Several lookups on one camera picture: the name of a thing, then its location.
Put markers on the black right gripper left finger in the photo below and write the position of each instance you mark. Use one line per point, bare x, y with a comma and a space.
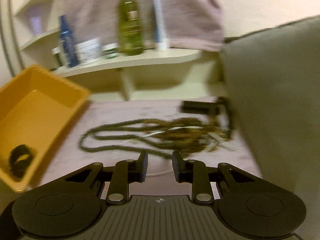
125, 173

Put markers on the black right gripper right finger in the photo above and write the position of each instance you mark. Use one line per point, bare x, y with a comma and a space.
194, 172

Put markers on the black scrunchie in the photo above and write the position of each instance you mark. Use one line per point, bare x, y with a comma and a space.
20, 159

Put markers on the yellow plastic tray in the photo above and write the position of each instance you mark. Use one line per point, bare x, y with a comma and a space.
36, 106

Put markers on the small green white jar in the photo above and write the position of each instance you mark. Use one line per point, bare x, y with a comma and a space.
110, 51

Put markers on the grey cushion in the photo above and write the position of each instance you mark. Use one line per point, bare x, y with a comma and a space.
272, 78

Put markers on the white cream jar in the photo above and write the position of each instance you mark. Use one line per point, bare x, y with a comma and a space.
88, 51

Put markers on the green olive spray bottle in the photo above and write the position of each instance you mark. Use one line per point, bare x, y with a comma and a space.
130, 35

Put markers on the blue white tube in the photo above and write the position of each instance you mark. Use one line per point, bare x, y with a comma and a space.
161, 41

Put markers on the blue spray bottle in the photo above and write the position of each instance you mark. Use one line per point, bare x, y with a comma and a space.
67, 42

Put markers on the pink hanging towel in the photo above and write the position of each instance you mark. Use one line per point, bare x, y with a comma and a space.
190, 24

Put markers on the lilac tube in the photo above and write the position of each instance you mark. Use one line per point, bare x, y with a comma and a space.
36, 24

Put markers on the cream corner shelf unit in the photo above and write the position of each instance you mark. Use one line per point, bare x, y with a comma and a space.
174, 73

